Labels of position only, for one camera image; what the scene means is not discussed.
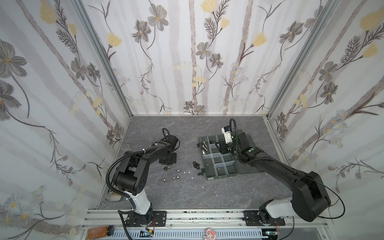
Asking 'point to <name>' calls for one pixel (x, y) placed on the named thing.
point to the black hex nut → (165, 168)
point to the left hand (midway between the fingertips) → (172, 160)
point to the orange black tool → (100, 232)
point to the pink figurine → (210, 234)
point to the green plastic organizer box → (222, 165)
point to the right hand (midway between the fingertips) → (220, 141)
